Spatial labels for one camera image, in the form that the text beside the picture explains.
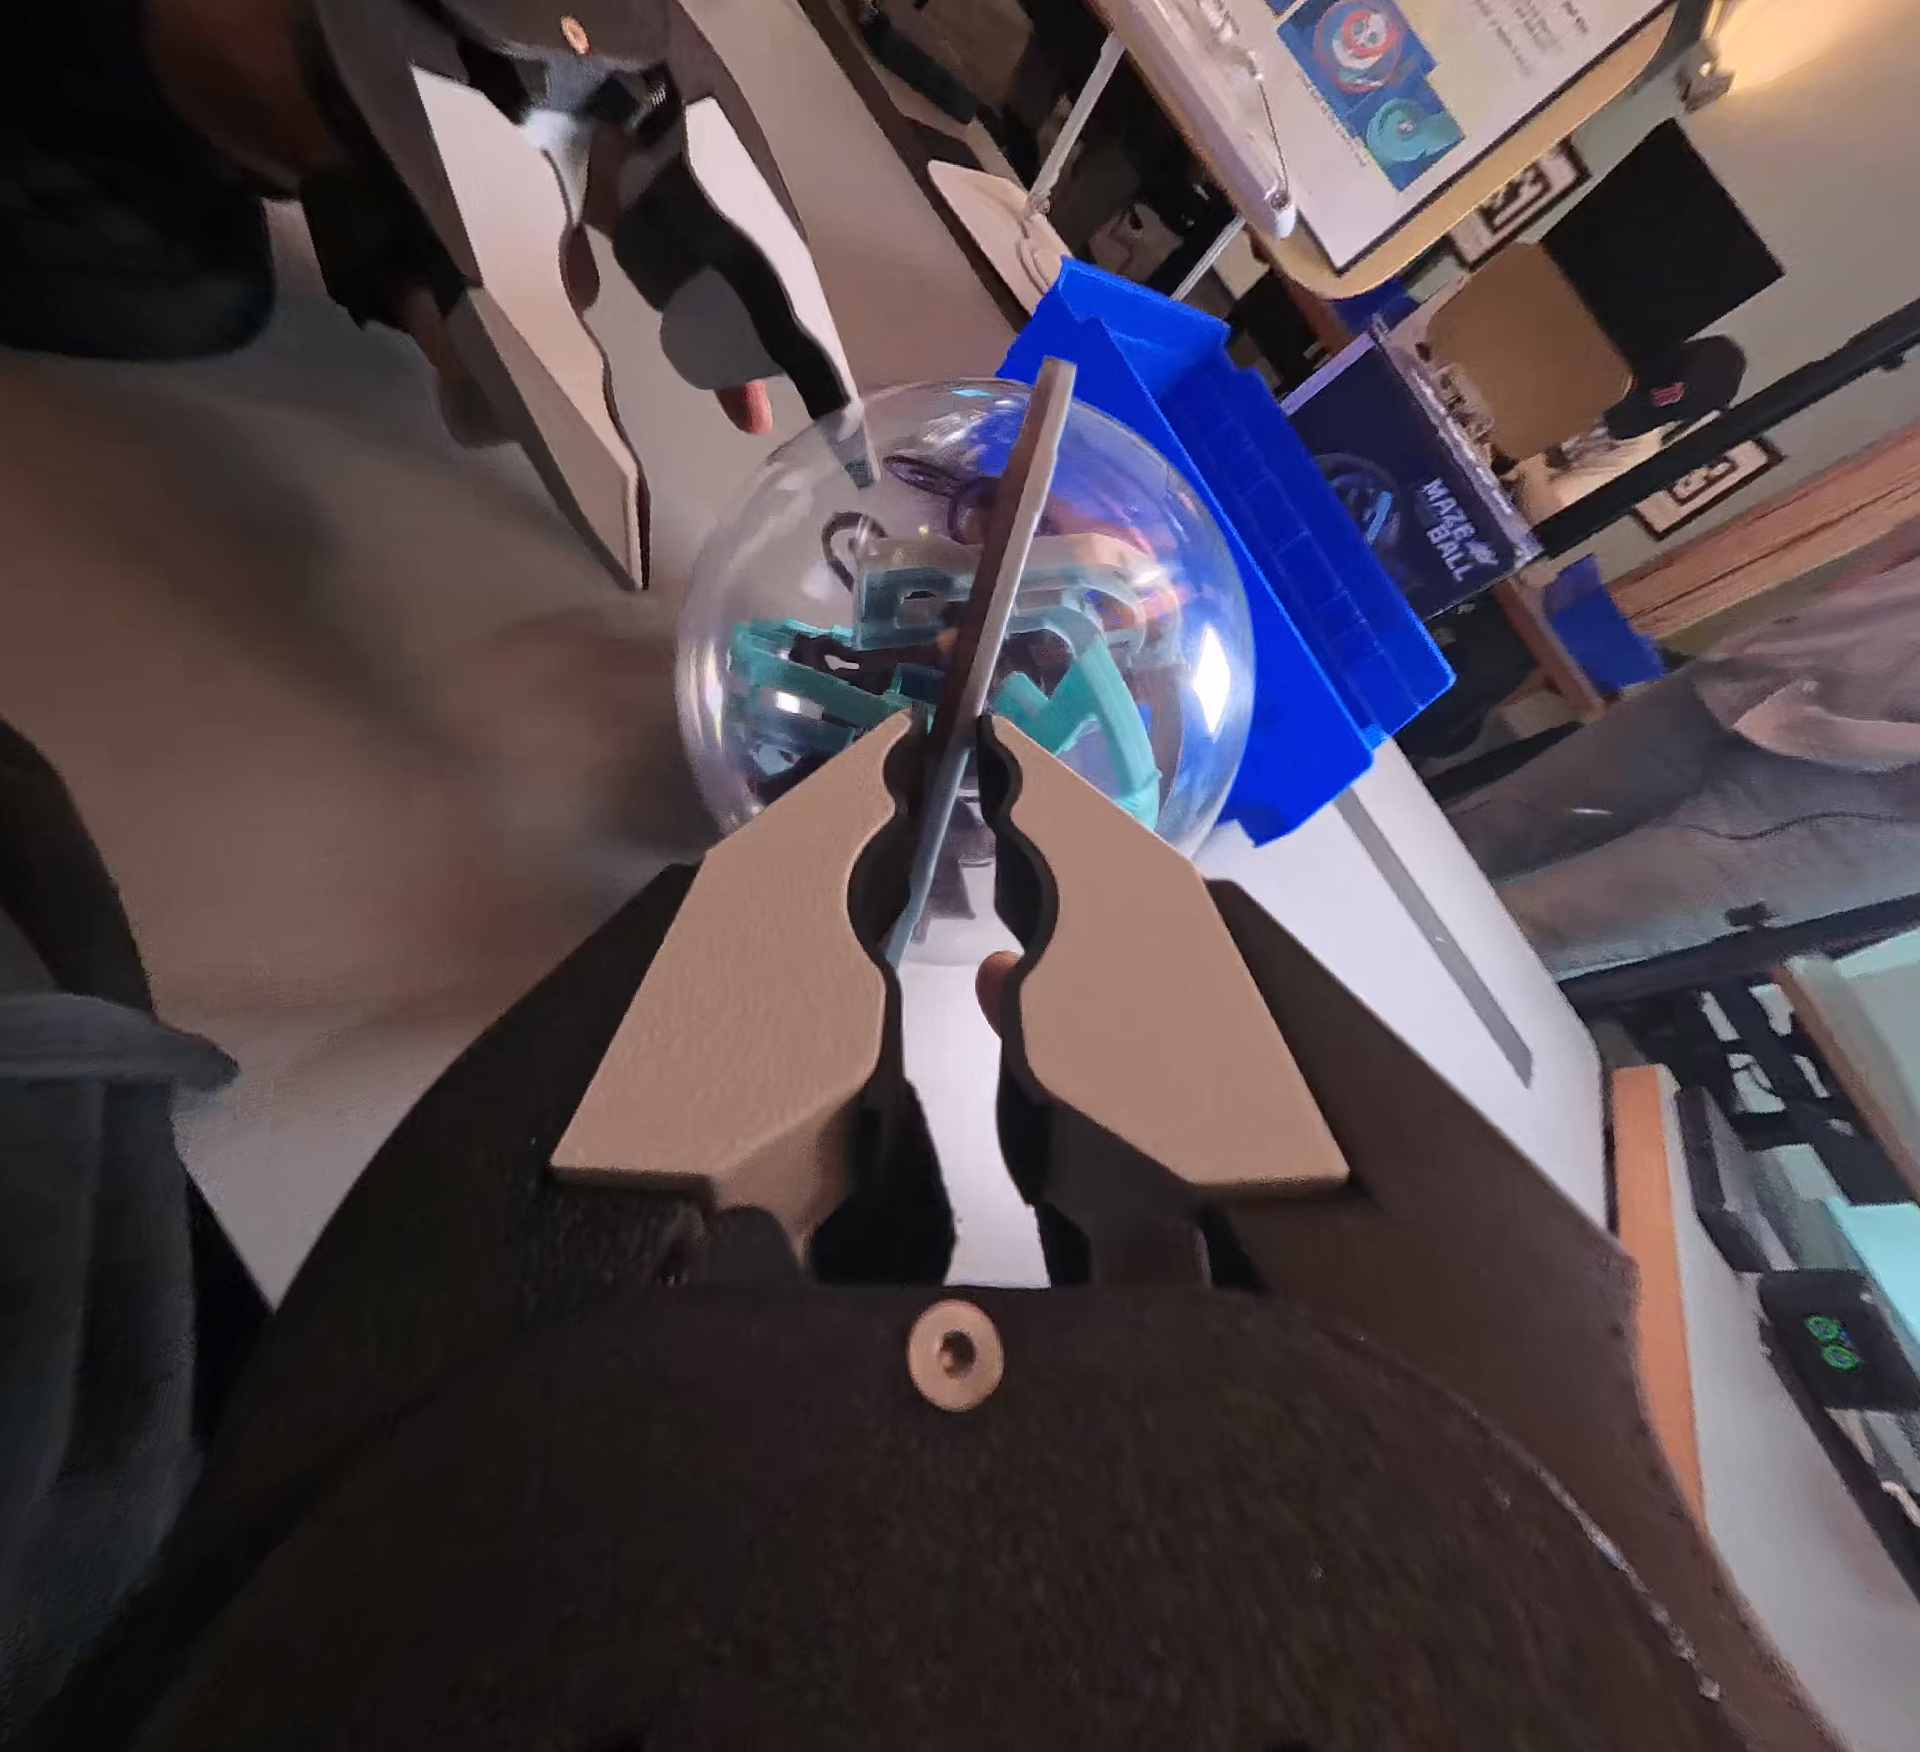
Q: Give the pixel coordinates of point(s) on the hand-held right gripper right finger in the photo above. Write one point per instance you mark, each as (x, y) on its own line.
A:
(1172, 1035)

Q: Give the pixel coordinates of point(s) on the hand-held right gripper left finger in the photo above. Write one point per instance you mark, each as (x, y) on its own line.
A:
(734, 1035)

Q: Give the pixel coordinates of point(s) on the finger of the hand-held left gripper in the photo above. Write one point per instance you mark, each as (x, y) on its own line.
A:
(524, 279)
(755, 220)

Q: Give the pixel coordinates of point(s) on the clear plastic maze ball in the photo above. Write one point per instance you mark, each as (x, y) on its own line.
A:
(1172, 614)

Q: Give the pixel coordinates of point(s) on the person's left forearm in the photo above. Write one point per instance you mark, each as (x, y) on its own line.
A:
(90, 131)

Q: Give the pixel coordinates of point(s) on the person's left hand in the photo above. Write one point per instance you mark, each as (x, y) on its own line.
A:
(242, 38)

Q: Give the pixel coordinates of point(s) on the blue plastic bin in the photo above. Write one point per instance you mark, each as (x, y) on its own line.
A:
(1336, 552)
(1274, 746)

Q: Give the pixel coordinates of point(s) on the instruction sheet on clipboard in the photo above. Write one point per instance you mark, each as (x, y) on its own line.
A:
(1201, 57)

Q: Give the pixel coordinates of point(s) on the orange-edged grey desk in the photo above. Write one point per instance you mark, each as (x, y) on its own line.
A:
(1650, 1255)

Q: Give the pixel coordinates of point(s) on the dark blue toy package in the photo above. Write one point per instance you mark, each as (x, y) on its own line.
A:
(1426, 506)

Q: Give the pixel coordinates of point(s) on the person's black printed hoodie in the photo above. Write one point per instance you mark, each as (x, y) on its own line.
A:
(75, 1255)

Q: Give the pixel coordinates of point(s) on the black power station box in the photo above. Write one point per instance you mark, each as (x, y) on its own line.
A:
(1836, 1339)

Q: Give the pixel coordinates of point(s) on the black monitor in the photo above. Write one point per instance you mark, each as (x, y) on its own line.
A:
(1663, 220)

